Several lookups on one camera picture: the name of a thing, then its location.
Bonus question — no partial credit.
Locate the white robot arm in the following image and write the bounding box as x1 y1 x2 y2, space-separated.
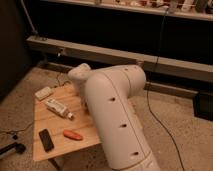
68 63 161 171

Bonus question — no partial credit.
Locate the white tube with cap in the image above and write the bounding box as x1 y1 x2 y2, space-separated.
45 99 73 119

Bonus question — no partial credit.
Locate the wooden table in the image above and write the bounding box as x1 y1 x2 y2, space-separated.
33 85 100 162

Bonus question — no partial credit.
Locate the orange carrot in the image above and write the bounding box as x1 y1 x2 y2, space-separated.
63 130 83 141

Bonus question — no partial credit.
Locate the long shelf ledge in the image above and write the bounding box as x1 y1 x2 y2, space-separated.
26 36 213 84

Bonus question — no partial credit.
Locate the metal pole stand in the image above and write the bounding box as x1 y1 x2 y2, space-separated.
20 0 47 41

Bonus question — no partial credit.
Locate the black object on floor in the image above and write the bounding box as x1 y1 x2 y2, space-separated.
0 142 26 156

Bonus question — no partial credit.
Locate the hanging black power cable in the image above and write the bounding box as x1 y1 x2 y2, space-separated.
145 7 186 171

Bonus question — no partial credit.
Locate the black floor cable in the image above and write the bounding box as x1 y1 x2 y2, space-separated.
0 121 35 140

